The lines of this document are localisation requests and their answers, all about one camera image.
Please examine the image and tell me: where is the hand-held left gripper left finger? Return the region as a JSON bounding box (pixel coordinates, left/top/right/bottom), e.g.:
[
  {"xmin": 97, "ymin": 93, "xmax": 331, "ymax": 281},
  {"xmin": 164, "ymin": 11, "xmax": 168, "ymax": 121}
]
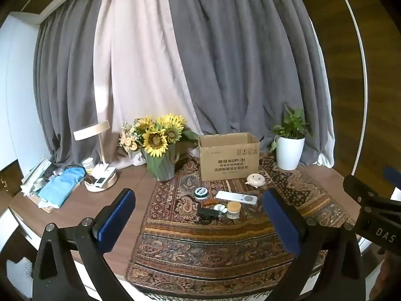
[{"xmin": 33, "ymin": 188, "xmax": 137, "ymax": 301}]

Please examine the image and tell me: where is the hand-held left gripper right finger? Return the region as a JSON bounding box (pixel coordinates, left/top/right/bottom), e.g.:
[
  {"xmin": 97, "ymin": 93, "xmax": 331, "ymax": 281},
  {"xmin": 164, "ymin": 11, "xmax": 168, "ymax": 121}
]
[{"xmin": 261, "ymin": 188, "xmax": 367, "ymax": 301}]

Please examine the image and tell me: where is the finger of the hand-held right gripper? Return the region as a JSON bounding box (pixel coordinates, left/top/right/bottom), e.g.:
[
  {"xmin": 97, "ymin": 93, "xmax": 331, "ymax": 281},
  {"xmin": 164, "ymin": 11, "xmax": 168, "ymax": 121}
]
[
  {"xmin": 343, "ymin": 175, "xmax": 381, "ymax": 206},
  {"xmin": 383, "ymin": 166, "xmax": 401, "ymax": 201}
]

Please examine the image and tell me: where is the white round container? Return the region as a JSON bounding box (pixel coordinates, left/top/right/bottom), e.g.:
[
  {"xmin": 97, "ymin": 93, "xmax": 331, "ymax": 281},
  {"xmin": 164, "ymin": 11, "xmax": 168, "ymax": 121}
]
[{"xmin": 246, "ymin": 173, "xmax": 267, "ymax": 188}]

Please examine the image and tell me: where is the black device with strap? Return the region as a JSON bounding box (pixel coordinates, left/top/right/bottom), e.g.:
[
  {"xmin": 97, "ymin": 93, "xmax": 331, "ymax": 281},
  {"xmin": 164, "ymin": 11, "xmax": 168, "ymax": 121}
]
[{"xmin": 197, "ymin": 207, "xmax": 222, "ymax": 225}]

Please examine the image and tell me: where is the brown cardboard box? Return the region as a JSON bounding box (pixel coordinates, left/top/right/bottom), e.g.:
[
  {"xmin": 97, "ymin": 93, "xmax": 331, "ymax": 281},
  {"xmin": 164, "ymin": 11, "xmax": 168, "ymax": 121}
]
[{"xmin": 198, "ymin": 132, "xmax": 260, "ymax": 182}]

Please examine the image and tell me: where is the jar with wooden lid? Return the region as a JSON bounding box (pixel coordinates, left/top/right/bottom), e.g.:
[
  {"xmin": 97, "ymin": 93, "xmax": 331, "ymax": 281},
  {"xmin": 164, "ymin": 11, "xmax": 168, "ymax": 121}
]
[{"xmin": 226, "ymin": 201, "xmax": 242, "ymax": 220}]

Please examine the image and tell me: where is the white remote control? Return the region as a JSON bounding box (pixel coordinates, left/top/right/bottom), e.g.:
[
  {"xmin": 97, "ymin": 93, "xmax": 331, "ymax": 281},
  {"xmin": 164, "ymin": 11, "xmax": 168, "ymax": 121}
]
[{"xmin": 216, "ymin": 191, "xmax": 258, "ymax": 206}]

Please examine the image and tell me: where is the blue cloth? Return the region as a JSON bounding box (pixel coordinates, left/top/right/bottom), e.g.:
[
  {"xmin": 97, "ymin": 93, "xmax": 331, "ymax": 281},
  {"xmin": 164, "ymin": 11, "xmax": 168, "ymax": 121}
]
[{"xmin": 39, "ymin": 167, "xmax": 87, "ymax": 209}]

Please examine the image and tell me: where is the green vase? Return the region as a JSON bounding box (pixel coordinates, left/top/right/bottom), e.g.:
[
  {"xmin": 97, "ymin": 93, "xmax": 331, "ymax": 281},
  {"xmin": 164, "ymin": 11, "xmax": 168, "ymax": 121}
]
[{"xmin": 146, "ymin": 144, "xmax": 176, "ymax": 181}]

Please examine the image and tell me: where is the white plant pot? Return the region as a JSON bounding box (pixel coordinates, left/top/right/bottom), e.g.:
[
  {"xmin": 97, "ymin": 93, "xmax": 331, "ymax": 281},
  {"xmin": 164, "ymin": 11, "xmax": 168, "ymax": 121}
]
[{"xmin": 276, "ymin": 135, "xmax": 306, "ymax": 171}]

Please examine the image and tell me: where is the pink flower bunch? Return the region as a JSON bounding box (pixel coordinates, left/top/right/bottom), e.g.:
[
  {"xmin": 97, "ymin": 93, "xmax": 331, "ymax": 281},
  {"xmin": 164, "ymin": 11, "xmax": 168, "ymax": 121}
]
[{"xmin": 118, "ymin": 122, "xmax": 145, "ymax": 154}]

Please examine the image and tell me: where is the white sheer curtain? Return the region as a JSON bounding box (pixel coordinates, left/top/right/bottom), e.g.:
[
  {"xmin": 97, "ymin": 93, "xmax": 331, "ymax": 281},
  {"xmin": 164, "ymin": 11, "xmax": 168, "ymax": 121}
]
[{"xmin": 309, "ymin": 19, "xmax": 336, "ymax": 168}]

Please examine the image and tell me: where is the patterned rug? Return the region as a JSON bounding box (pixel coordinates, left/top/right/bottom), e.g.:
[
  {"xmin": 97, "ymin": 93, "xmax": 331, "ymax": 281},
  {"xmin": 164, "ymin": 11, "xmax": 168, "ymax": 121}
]
[{"xmin": 125, "ymin": 154, "xmax": 358, "ymax": 301}]

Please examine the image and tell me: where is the sunflower bouquet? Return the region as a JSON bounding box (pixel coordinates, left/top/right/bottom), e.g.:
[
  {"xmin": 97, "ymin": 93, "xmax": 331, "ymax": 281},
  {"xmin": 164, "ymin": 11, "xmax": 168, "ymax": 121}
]
[{"xmin": 138, "ymin": 113, "xmax": 199, "ymax": 167}]

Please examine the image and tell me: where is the white wooden desk lamp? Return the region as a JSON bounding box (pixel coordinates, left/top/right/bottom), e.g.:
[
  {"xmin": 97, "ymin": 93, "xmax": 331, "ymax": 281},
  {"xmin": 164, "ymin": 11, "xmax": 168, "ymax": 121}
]
[{"xmin": 73, "ymin": 121, "xmax": 118, "ymax": 192}]

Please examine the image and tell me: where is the green potted plant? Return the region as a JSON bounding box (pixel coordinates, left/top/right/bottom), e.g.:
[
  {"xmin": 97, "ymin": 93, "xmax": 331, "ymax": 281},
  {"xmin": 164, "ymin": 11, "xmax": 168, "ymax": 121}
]
[{"xmin": 270, "ymin": 104, "xmax": 314, "ymax": 152}]

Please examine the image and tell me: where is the white curved rod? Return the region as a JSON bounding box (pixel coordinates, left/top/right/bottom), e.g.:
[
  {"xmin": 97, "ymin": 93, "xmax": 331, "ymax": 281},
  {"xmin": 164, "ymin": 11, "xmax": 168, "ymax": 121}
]
[{"xmin": 331, "ymin": 0, "xmax": 368, "ymax": 177}]

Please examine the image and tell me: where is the grey curtain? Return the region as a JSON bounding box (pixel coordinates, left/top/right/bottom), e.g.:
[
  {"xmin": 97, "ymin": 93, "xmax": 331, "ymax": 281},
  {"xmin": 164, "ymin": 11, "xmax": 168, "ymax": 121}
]
[
  {"xmin": 164, "ymin": 0, "xmax": 333, "ymax": 167},
  {"xmin": 33, "ymin": 5, "xmax": 126, "ymax": 170}
]

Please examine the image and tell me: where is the beige curtain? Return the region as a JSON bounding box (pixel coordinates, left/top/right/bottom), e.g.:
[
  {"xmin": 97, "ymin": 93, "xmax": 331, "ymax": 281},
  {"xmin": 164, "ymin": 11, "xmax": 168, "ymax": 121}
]
[{"xmin": 93, "ymin": 0, "xmax": 205, "ymax": 167}]

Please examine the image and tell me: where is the white cabinet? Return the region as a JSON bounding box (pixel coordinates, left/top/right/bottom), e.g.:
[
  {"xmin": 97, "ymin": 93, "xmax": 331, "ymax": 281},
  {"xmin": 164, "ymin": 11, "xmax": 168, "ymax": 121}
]
[{"xmin": 0, "ymin": 12, "xmax": 43, "ymax": 171}]

